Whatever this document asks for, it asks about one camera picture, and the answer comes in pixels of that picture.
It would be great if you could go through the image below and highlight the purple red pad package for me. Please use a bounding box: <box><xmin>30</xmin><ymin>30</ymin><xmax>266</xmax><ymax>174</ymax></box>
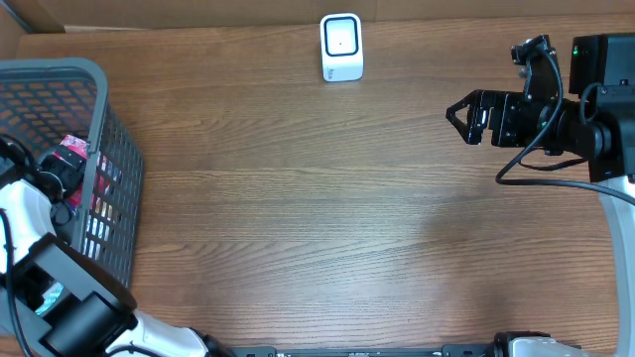
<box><xmin>54</xmin><ymin>135</ymin><xmax>88</xmax><ymax>210</ymax></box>

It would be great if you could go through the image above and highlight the teal wet wipes pack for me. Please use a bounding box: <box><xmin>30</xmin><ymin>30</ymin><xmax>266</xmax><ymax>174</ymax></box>
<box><xmin>35</xmin><ymin>282</ymin><xmax>64</xmax><ymax>315</ymax></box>

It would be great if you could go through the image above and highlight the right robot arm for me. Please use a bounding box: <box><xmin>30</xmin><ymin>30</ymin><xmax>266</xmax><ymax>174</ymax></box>
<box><xmin>445</xmin><ymin>33</ymin><xmax>634</xmax><ymax>356</ymax></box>

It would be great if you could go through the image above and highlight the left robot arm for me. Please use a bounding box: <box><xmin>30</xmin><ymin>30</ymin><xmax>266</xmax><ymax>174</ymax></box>
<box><xmin>1</xmin><ymin>134</ymin><xmax>232</xmax><ymax>356</ymax></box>

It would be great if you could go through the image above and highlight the white barcode scanner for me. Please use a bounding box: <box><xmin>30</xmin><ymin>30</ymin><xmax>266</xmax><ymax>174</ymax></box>
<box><xmin>319</xmin><ymin>13</ymin><xmax>364</xmax><ymax>82</ymax></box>

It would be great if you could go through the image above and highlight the grey plastic basket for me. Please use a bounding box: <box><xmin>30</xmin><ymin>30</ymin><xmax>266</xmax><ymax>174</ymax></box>
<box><xmin>0</xmin><ymin>57</ymin><xmax>146</xmax><ymax>336</ymax></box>

